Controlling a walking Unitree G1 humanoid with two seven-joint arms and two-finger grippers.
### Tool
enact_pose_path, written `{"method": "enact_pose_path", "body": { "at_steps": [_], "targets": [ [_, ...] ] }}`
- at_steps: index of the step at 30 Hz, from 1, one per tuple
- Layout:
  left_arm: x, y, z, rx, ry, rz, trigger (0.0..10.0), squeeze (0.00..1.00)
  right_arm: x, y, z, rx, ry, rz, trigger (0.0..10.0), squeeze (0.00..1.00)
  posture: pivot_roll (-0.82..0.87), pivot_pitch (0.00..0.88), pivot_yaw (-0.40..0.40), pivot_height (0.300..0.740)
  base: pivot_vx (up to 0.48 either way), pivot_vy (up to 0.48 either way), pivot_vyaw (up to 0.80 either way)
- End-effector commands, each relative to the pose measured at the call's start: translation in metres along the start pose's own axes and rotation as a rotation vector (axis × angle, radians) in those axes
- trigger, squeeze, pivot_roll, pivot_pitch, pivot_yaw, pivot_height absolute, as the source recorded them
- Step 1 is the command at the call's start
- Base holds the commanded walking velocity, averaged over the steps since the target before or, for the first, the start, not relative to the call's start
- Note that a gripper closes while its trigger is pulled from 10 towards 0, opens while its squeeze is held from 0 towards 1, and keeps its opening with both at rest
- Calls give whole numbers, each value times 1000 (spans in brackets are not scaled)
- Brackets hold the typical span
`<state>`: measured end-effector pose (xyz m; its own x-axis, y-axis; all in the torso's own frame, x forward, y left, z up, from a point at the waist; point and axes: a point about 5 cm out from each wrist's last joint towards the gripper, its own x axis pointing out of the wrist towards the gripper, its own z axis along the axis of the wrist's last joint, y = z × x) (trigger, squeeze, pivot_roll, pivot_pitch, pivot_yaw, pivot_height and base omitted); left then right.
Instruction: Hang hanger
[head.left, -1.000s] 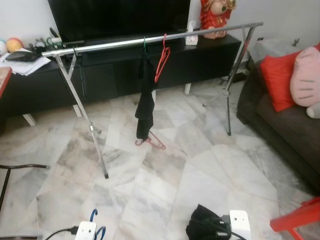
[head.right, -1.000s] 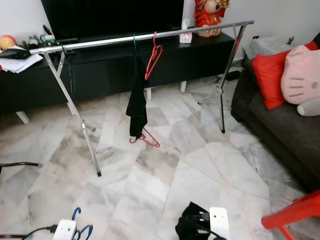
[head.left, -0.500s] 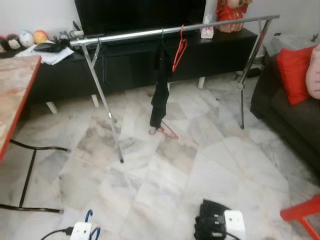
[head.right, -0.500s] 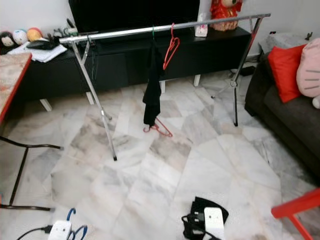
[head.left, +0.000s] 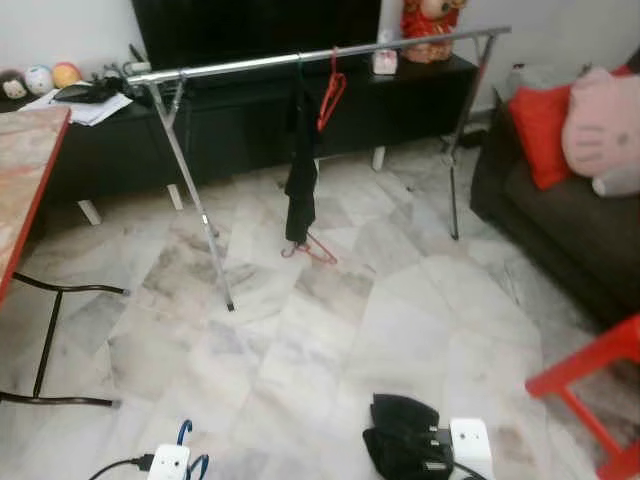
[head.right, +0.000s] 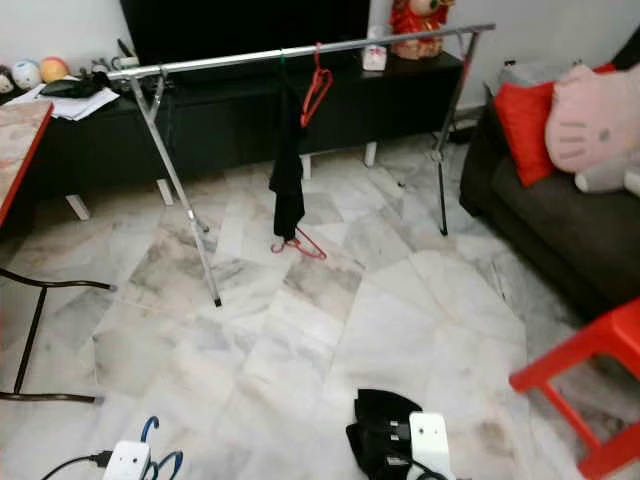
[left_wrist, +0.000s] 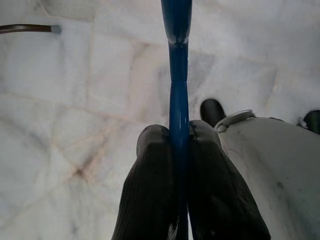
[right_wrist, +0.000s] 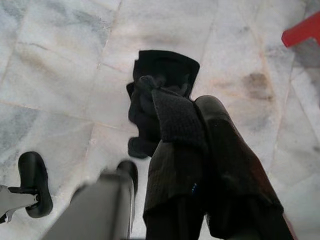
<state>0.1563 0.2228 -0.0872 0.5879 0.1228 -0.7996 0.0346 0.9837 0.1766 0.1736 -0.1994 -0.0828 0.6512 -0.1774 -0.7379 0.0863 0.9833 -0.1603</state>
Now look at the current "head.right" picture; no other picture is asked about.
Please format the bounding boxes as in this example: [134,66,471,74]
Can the blue plastic hanger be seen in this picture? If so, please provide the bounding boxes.
[140,417,186,480]

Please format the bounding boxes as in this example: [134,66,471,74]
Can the red plastic hanger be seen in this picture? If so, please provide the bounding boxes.
[300,42,334,129]
[270,228,329,261]

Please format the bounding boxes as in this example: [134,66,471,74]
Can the red plastic stool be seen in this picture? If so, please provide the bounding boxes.
[508,298,640,480]

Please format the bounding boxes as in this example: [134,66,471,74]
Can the dark brown fabric sofa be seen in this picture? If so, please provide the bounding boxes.
[460,25,640,321]

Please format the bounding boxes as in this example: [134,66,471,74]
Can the black printed t-shirt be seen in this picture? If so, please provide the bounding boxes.
[268,68,309,243]

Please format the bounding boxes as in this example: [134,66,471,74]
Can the red cushion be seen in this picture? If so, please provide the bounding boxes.
[492,65,616,188]

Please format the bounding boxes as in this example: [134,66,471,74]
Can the grey totoro face plush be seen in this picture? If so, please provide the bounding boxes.
[575,150,640,198]

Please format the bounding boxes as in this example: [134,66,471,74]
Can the black tv cabinet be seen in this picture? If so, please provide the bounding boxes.
[0,50,471,221]

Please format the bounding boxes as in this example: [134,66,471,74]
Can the pink cat plush pillow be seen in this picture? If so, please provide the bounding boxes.
[545,62,640,173]

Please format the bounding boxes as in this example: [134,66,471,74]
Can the white pink small package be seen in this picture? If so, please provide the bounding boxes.
[362,42,389,73]

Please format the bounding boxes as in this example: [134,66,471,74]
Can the grey armrest cover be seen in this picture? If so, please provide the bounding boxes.
[495,60,576,89]

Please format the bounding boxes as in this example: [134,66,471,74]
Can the red laughing buddha statue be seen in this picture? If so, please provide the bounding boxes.
[390,0,456,59]

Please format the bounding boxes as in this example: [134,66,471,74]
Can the silver metal clothes rack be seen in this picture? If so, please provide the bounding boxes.
[106,22,497,308]

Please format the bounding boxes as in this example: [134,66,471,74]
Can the white round plush toy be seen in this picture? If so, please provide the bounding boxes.
[12,60,43,91]

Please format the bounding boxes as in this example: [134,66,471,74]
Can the black television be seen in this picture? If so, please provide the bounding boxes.
[118,0,371,69]

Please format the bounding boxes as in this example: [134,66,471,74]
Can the black pouch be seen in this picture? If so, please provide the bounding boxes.
[45,72,113,99]

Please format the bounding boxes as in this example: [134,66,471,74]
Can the orange round plush toy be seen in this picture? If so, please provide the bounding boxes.
[40,56,71,85]

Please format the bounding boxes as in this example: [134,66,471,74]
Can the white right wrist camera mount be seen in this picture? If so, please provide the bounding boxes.
[408,412,453,480]

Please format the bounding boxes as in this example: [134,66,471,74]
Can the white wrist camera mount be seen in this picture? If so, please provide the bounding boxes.
[408,412,453,480]
[105,440,151,480]

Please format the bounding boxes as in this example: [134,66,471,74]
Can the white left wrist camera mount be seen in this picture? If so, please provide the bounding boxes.
[105,440,151,480]

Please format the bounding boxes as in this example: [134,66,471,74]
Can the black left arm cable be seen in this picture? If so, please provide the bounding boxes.
[50,450,113,480]

